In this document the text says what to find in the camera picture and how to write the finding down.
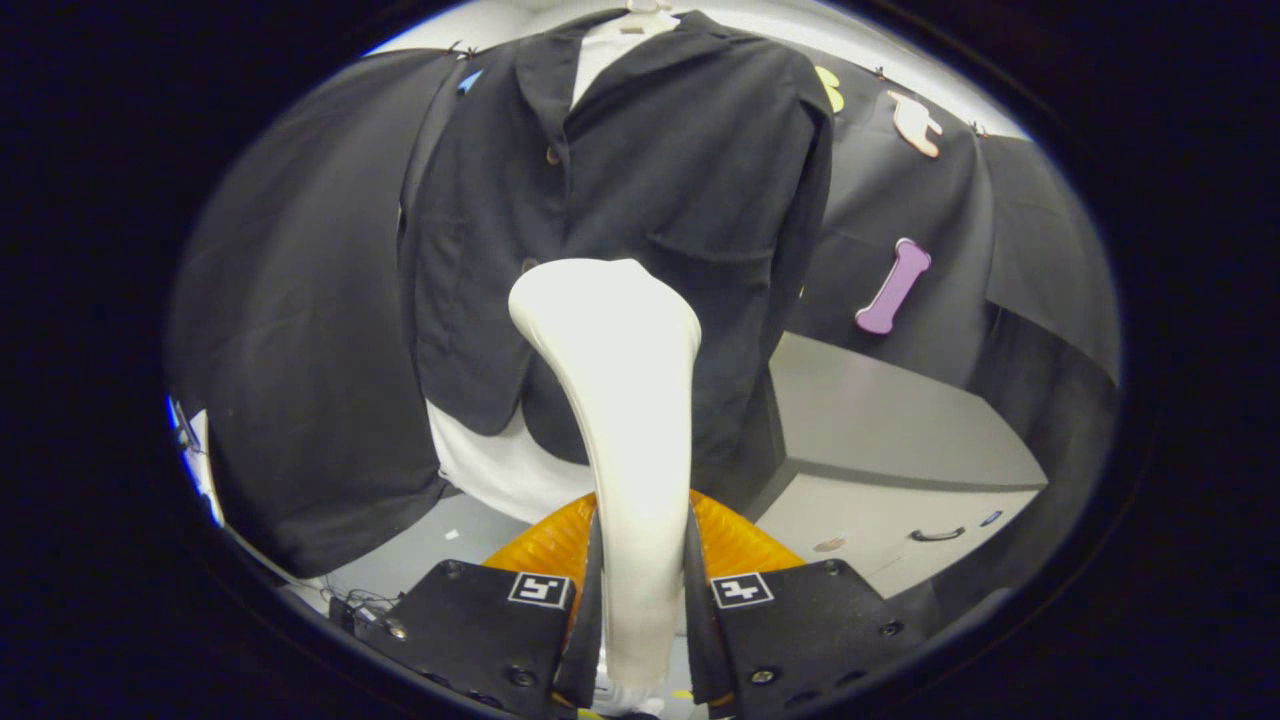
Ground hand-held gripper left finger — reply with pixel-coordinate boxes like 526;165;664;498
355;492;604;716

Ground grey cabinet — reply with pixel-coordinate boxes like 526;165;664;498
745;332;1049;601

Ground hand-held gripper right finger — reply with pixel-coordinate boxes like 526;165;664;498
683;490;926;716

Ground black floor cables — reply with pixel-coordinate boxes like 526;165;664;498
320;588;403;623

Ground black jacket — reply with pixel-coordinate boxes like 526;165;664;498
398;8;836;511

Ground black backdrop cloth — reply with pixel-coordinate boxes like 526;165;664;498
165;45;1121;581

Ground white garment steamer head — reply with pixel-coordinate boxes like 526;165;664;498
508;258;703;717

